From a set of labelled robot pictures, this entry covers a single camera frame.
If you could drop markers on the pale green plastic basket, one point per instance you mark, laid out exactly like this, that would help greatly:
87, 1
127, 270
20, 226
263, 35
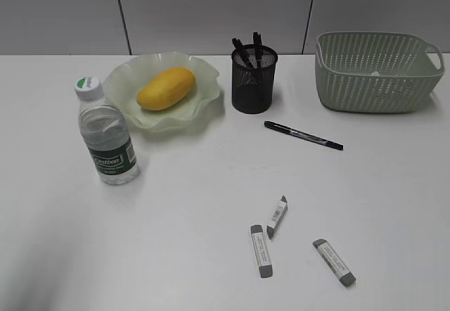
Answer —
345, 60

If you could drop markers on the eraser with barcode sleeve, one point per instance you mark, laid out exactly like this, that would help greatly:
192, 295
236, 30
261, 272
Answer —
276, 217

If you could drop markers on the black marker pen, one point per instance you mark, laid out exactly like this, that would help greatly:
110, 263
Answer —
257, 42
302, 135
240, 49

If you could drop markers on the grey white eraser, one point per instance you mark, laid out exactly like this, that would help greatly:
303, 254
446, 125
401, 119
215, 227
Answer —
334, 262
261, 251

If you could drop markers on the frosted green wavy plate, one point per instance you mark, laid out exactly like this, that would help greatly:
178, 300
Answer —
122, 85

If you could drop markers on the black mesh pen holder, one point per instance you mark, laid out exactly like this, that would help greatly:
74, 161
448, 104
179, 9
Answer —
252, 88

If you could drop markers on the clear water bottle green label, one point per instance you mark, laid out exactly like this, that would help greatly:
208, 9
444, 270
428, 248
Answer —
105, 133

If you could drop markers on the yellow mango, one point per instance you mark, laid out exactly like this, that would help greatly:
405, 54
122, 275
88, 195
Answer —
166, 89

